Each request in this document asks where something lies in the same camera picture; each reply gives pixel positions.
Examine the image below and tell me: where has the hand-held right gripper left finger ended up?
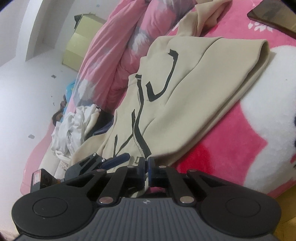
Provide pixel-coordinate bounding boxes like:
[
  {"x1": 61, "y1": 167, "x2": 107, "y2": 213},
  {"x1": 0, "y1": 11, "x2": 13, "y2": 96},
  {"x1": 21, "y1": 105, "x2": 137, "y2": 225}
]
[{"x1": 61, "y1": 158, "x2": 147, "y2": 205}]

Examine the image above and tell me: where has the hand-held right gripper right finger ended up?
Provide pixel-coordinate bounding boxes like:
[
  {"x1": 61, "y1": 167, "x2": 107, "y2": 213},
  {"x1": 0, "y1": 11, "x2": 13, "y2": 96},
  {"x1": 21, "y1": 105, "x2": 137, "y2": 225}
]
[{"x1": 148, "y1": 157, "x2": 229, "y2": 206}]

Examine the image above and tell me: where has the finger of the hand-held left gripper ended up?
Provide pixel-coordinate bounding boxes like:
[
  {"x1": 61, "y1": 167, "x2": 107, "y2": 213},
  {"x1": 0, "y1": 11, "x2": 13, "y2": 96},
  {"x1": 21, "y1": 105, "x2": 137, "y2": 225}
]
[{"x1": 65, "y1": 153, "x2": 130, "y2": 181}]

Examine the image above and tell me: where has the beige zip jacket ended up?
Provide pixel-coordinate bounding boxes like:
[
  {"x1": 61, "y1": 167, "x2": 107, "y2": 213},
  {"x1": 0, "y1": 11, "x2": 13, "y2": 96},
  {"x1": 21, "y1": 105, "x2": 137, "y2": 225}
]
[{"x1": 55, "y1": 0, "x2": 270, "y2": 200}]

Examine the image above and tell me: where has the pile of white clothes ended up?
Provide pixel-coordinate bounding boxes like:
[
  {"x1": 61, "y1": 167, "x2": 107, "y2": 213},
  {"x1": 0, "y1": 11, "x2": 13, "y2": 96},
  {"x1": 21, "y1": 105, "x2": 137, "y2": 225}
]
[{"x1": 51, "y1": 104, "x2": 100, "y2": 159}]

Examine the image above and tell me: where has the light blue garment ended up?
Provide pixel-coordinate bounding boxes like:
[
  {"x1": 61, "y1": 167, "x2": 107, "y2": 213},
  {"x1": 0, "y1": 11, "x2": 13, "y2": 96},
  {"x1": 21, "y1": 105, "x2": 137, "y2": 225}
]
[{"x1": 92, "y1": 128, "x2": 114, "y2": 137}]

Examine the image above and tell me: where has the black garment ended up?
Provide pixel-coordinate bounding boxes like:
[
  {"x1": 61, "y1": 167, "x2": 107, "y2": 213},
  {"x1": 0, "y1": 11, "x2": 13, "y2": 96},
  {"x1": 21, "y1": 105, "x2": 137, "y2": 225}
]
[{"x1": 85, "y1": 109, "x2": 115, "y2": 139}]

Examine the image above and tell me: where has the pink floral quilt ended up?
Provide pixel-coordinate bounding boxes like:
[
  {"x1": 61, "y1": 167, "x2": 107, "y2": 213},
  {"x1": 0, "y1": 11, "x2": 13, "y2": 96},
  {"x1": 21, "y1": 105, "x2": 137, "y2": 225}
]
[{"x1": 72, "y1": 0, "x2": 197, "y2": 113}]

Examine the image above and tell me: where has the pale yellow wardrobe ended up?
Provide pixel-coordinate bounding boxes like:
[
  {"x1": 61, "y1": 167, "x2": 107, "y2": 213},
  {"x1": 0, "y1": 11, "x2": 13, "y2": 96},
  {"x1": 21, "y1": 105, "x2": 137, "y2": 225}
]
[{"x1": 61, "y1": 13, "x2": 107, "y2": 73}]

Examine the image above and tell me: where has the black smartphone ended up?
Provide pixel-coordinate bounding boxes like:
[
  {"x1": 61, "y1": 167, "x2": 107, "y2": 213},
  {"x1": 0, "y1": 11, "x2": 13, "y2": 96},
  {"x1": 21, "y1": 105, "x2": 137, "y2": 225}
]
[{"x1": 247, "y1": 0, "x2": 296, "y2": 39}]

